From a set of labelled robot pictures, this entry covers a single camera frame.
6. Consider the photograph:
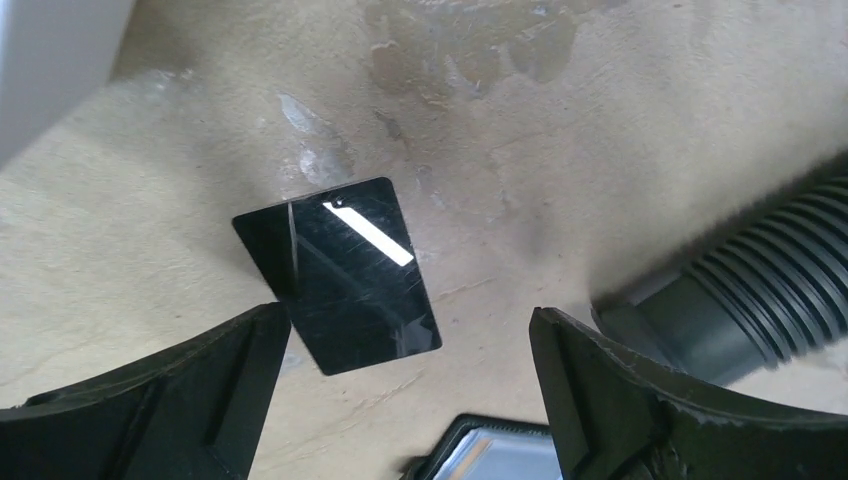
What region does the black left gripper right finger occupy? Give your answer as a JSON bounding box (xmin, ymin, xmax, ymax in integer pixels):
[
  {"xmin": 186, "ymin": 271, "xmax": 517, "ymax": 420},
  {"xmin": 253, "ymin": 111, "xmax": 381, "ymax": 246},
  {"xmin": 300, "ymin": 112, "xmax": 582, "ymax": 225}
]
[{"xmin": 529, "ymin": 308, "xmax": 847, "ymax": 479}]

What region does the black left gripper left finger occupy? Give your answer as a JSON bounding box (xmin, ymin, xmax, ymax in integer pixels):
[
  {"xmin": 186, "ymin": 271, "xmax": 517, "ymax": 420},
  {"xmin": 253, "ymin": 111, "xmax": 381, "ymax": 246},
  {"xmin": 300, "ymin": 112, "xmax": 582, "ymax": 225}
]
[{"xmin": 1, "ymin": 303, "xmax": 291, "ymax": 479}]

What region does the black card holder wallet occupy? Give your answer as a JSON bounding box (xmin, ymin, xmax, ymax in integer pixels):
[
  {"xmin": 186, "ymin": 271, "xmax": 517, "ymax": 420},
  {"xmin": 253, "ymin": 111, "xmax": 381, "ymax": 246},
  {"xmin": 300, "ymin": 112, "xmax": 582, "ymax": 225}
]
[{"xmin": 402, "ymin": 414, "xmax": 564, "ymax": 480}]

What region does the white plastic tray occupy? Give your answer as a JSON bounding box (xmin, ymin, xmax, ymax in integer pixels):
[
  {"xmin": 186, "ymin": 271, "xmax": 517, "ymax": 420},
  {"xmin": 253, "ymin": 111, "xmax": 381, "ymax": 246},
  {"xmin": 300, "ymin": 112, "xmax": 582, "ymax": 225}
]
[{"xmin": 1, "ymin": 0, "xmax": 135, "ymax": 163}]

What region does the black corrugated hose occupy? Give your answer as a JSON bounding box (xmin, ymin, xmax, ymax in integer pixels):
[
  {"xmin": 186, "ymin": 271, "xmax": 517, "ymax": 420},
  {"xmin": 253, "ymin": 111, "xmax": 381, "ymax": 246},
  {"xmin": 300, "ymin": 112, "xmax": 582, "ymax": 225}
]
[{"xmin": 589, "ymin": 158, "xmax": 848, "ymax": 389}]

